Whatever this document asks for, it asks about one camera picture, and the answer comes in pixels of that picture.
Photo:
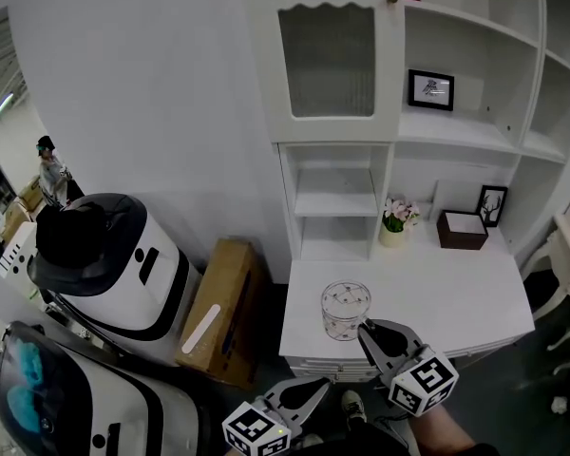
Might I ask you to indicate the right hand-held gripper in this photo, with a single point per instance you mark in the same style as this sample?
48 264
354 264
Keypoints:
425 383

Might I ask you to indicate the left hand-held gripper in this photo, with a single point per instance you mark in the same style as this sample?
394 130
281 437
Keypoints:
252 428

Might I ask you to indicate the clear patterned glass cup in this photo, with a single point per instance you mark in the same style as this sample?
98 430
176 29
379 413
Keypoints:
346 309

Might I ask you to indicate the white wooden shelf unit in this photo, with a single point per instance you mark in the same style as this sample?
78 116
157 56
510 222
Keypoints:
335 193

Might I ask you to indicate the person's right forearm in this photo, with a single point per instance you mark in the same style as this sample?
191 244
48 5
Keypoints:
444 432

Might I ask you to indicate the white desk tabletop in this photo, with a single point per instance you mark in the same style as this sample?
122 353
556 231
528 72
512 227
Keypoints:
432 292

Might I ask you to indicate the person's white sneaker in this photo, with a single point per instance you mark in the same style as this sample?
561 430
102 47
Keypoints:
354 406
310 441

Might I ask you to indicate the long brown cardboard box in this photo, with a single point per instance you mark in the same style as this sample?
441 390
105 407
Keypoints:
223 311

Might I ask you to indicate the pink flowers in cream pot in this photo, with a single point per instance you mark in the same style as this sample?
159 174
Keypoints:
394 221

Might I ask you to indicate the dark brown open box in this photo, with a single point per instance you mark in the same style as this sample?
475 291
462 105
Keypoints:
461 238

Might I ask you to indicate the white leaning board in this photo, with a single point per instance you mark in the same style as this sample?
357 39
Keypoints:
456 195

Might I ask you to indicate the black framed deer picture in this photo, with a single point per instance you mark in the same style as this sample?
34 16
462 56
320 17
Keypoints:
491 206

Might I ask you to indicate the white robot with glossy lid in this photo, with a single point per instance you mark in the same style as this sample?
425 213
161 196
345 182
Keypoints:
123 416

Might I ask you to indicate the crumpled white paper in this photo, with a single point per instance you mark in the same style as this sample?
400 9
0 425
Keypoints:
559 405

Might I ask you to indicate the white robot with grey lid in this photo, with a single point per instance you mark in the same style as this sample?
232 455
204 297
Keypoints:
133 297

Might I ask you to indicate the white bookshelf hutch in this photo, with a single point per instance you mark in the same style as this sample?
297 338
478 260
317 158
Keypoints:
470 131

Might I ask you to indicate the black framed abstract picture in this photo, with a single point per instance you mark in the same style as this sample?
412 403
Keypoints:
431 90

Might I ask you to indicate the blue crumpled cloth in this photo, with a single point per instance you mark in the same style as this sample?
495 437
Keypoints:
28 373

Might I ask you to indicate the white ribbed glass cabinet door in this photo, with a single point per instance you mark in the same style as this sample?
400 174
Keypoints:
330 60

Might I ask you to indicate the white panel with black dots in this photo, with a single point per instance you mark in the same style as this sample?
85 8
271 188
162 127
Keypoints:
14 254

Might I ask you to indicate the stacked brown cardboard cartons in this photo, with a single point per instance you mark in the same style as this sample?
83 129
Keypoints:
21 209

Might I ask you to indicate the ceiling tube light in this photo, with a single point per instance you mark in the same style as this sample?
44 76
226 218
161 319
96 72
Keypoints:
4 104

